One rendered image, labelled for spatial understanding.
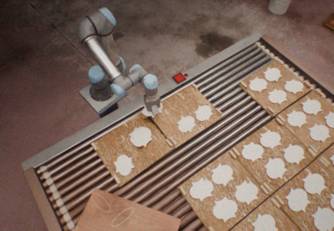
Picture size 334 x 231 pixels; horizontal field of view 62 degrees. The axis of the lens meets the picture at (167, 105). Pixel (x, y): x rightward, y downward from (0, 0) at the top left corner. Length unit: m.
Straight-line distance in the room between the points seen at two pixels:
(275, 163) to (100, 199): 1.06
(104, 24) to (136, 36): 2.12
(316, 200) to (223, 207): 0.55
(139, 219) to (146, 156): 0.40
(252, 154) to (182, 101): 0.59
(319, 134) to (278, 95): 0.37
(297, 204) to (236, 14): 2.99
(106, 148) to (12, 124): 1.70
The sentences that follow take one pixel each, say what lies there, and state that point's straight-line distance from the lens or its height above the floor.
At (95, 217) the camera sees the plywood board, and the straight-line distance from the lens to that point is 1.61.
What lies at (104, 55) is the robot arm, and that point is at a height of 1.43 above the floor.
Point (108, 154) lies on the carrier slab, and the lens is 1.82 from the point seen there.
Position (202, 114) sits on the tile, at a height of 0.95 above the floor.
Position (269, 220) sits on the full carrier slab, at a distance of 1.75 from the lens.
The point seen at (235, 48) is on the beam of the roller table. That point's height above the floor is 0.92.
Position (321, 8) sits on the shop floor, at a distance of 4.77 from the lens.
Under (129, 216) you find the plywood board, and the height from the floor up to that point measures 1.04.
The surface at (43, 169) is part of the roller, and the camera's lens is 1.92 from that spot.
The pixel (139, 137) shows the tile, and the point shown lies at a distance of 1.81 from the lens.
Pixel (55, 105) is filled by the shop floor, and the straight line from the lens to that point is 3.30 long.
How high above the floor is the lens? 2.57
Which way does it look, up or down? 57 degrees down
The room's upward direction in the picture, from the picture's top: 1 degrees clockwise
